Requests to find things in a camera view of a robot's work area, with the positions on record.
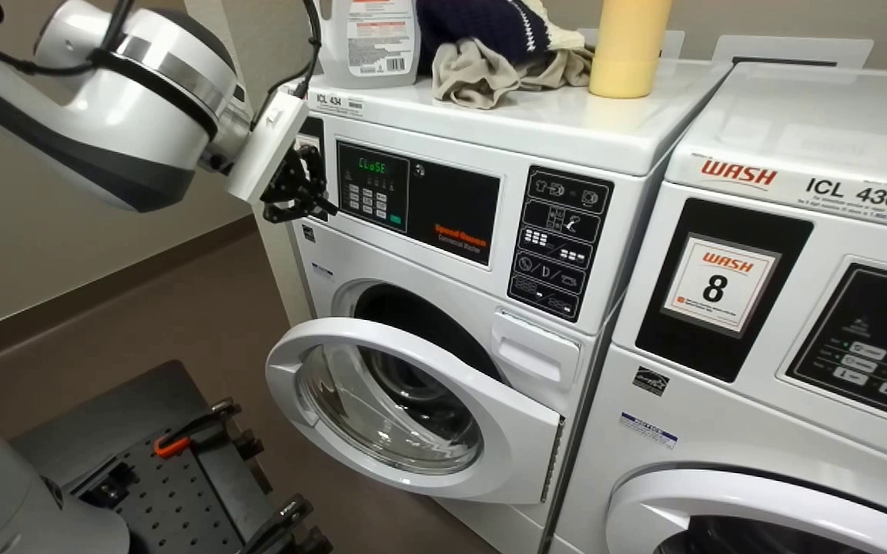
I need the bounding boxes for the black clamp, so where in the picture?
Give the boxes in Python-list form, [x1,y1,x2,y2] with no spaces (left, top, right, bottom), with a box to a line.
[247,491,334,554]

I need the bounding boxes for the number eight label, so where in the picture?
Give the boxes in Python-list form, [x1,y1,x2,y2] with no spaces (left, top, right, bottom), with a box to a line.
[662,234,782,339]

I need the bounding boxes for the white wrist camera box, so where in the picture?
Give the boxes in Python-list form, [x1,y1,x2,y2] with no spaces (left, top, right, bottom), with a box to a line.
[224,87,310,207]

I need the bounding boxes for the white washing machine number seven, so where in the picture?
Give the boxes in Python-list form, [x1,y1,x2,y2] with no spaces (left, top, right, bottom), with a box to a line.
[253,56,734,554]

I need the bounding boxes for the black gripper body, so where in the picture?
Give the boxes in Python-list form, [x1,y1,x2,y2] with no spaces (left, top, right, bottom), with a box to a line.
[267,141,328,199]

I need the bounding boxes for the white washing machine number eight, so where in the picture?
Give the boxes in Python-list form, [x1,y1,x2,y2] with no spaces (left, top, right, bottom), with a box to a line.
[549,59,887,554]

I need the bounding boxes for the control panel of machine eight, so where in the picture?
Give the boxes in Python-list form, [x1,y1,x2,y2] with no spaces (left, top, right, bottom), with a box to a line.
[786,260,887,430]

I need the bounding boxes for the large white wall box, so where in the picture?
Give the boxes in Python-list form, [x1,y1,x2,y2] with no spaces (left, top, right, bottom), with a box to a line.
[715,34,876,70]

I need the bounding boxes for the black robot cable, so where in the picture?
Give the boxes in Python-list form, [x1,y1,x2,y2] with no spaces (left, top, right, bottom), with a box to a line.
[291,0,325,101]

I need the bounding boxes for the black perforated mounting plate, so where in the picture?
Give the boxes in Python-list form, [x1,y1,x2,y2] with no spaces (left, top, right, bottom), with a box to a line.
[8,357,334,554]

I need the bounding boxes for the beige cloth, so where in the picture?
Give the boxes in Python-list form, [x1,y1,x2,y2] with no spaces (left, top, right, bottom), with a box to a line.
[428,36,593,110]

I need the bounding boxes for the round door of machine seven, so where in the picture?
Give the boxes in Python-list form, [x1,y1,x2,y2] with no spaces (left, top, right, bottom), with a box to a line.
[262,315,565,508]

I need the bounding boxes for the control panel of machine seven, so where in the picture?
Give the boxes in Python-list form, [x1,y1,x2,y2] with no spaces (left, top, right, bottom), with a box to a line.
[331,137,503,268]

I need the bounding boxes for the orange handled clamp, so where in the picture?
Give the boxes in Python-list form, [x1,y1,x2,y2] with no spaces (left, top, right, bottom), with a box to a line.
[147,397,247,460]

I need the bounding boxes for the yellow water bottle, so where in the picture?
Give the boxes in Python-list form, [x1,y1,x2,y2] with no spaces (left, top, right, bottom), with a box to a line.
[586,0,673,101]

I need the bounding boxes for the clear plastic detergent bottle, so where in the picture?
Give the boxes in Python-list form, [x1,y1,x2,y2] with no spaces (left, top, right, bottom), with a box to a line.
[315,0,424,88]

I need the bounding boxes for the small white wall box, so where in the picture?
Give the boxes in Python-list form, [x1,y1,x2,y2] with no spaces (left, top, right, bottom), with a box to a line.
[660,29,691,60]

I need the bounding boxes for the round door of machine eight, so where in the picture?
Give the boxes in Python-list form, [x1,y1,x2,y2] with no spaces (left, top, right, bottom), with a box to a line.
[603,465,887,554]

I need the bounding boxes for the navy blue cloth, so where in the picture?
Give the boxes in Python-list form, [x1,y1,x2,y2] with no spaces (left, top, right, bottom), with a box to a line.
[411,0,592,64]

